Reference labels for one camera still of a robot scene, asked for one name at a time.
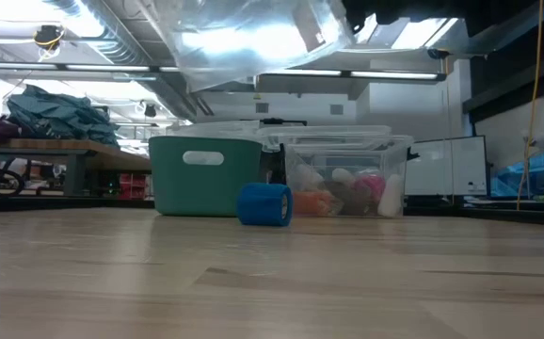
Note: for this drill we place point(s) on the orange bandage roll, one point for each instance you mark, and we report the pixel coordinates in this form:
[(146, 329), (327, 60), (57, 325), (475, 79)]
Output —
[(314, 202)]

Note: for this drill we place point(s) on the long white bandage roll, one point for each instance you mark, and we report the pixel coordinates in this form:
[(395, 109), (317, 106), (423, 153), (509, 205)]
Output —
[(391, 198)]

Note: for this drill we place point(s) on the black hanging lamp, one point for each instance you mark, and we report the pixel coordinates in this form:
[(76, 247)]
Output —
[(150, 110)]

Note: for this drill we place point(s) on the teal cloth pile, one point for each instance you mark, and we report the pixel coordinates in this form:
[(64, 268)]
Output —
[(60, 117)]

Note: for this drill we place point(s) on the wooden workbench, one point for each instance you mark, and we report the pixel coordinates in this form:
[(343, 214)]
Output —
[(41, 146)]

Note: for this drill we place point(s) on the dark brown bandage roll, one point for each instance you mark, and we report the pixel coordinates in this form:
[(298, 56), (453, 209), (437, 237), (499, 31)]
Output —
[(347, 200)]

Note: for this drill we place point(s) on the black light bar rail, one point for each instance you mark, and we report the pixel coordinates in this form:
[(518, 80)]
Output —
[(394, 74)]

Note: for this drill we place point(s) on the clear zip plastic bag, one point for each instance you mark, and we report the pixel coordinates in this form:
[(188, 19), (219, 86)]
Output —
[(253, 42)]

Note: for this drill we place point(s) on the grey square wall vent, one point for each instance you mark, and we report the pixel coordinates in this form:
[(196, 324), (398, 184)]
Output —
[(261, 108), (337, 109)]

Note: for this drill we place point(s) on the thin black bar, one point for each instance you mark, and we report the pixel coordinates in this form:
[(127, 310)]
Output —
[(281, 121)]

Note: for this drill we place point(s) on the purple bag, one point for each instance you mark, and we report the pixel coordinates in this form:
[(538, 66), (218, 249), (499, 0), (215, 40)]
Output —
[(0, 131)]

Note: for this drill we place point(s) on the short white bandage roll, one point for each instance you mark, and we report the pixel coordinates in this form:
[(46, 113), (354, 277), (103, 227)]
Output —
[(307, 178), (342, 175)]

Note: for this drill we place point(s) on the teal plastic bin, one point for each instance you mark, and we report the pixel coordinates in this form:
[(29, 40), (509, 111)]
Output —
[(196, 188)]

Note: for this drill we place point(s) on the clear plastic storage box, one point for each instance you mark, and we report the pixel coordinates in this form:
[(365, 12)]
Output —
[(347, 155)]

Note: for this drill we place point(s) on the blue bandage roll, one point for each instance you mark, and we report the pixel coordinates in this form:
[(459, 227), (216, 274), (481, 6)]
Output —
[(260, 205)]

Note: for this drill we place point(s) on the black shelf beam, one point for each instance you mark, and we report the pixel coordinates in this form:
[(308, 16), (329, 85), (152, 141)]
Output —
[(512, 75)]

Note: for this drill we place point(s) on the red bandage roll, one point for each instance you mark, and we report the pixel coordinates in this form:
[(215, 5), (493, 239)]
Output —
[(371, 184)]

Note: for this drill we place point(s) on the white board panel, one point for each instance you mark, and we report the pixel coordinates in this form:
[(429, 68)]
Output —
[(446, 165)]

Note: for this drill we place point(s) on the red parts organizer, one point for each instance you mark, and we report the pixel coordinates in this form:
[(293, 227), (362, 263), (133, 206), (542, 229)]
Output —
[(133, 186)]

